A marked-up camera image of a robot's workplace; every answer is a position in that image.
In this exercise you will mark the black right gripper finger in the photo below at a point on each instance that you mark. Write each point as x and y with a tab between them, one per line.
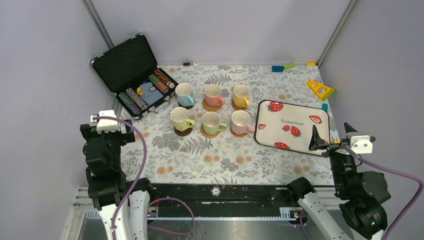
348	128
316	142

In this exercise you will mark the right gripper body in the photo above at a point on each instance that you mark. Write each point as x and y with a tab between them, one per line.
336	149

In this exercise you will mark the light wooden coaster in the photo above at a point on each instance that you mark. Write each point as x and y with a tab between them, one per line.
238	135
238	108

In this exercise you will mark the pink ceramic mug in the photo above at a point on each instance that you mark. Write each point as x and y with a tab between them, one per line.
241	123

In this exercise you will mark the dark wooden coaster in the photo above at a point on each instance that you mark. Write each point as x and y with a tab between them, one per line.
183	133
187	106

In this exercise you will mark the blue handled white mug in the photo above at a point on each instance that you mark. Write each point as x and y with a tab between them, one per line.
184	93

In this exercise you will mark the yellow handled mug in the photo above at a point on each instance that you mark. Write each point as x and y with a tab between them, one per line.
241	95

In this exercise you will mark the woven rattan coaster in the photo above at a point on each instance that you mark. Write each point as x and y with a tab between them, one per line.
209	136
210	108

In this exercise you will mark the light green ceramic mug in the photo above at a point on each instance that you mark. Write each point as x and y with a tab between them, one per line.
212	124

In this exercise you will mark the pink handled mug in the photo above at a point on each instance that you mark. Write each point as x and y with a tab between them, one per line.
213	96

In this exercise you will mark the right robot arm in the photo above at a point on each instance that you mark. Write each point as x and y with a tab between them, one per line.
363	193

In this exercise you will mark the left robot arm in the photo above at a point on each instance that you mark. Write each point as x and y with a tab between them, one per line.
127	208

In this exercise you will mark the small teal block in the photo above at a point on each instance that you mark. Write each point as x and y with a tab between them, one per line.
325	107

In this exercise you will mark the strawberry print tray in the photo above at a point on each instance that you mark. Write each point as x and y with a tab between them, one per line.
290	127

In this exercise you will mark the yellow toy triangle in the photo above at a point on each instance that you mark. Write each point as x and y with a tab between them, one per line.
322	91

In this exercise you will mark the black poker chip case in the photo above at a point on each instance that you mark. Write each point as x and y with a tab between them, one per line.
132	74

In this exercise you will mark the green toy block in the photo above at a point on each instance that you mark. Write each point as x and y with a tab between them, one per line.
289	66

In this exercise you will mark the blue toy brick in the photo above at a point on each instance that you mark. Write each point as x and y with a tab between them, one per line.
277	68

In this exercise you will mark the floral tablecloth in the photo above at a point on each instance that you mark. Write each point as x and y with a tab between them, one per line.
225	159

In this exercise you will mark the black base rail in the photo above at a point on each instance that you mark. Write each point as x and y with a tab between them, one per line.
171	201

